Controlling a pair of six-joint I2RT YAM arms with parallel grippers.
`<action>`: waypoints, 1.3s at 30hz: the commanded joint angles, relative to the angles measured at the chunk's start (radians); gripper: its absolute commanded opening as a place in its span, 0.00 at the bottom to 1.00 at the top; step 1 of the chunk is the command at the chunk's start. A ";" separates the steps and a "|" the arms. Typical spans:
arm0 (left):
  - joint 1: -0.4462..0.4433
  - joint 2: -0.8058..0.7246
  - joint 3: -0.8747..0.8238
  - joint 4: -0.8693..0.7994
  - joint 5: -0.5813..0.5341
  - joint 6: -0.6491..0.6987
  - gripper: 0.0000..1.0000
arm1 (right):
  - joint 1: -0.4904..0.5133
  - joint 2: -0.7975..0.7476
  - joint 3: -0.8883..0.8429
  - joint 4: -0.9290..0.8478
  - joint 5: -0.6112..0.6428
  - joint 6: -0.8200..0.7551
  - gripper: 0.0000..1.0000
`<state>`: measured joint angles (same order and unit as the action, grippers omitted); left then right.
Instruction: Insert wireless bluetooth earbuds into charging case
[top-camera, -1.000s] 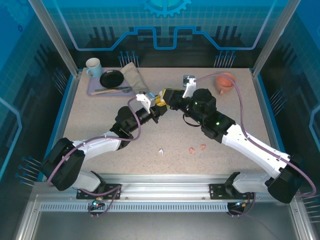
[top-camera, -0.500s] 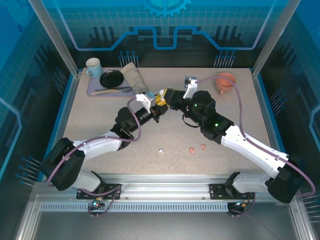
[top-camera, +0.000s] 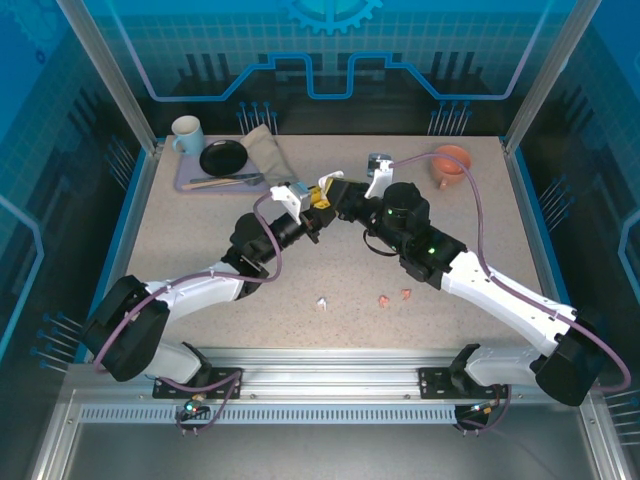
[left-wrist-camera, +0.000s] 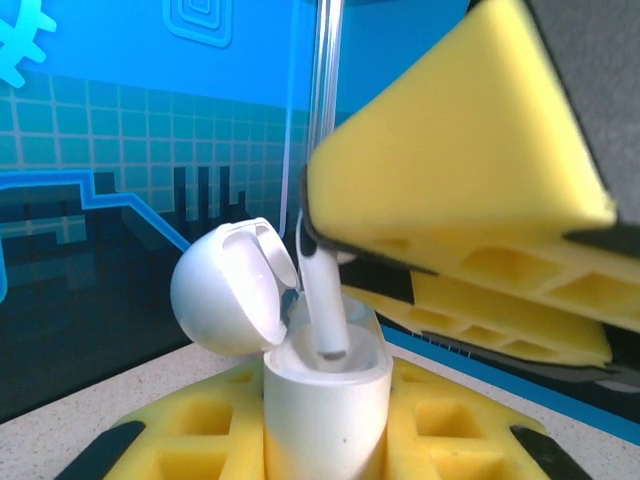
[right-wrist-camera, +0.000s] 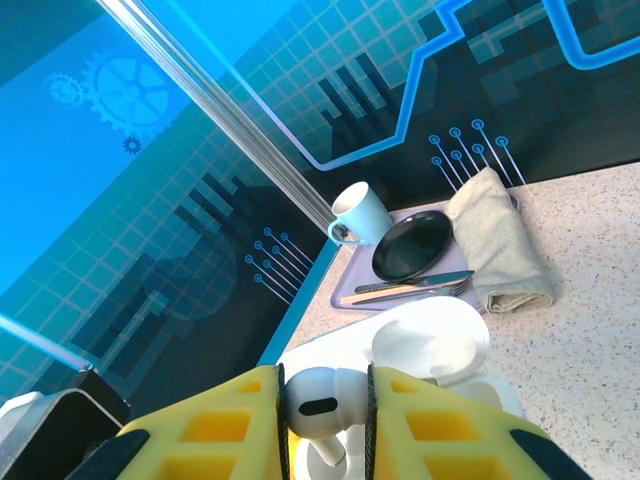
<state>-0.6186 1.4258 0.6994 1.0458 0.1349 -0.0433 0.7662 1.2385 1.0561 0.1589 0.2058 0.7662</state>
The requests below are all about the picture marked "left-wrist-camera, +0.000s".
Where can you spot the aluminium frame post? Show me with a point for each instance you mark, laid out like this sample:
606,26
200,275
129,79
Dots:
327,75

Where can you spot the white earbud charging case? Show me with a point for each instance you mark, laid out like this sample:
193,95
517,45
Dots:
325,415

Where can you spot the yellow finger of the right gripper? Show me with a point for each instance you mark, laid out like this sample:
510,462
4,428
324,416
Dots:
450,150
475,320

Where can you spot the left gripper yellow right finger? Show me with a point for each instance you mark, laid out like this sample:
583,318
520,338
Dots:
450,430

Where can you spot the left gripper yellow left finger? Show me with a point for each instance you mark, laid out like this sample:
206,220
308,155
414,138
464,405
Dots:
200,430

